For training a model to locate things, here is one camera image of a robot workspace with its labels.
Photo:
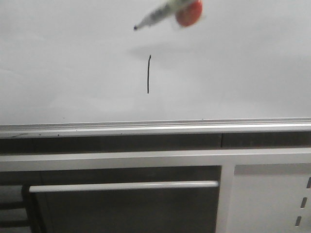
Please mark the red round magnet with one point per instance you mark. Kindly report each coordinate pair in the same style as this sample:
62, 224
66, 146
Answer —
190, 14

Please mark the white whiteboard marker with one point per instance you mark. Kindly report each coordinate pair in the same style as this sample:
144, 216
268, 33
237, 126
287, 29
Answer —
160, 13

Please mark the dark chair with white rail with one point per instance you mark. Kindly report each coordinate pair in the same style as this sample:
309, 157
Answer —
150, 207

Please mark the large whiteboard with aluminium frame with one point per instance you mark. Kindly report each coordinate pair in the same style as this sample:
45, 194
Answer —
78, 67

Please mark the white metal desk frame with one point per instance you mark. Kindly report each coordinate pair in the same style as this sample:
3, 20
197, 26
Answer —
261, 190

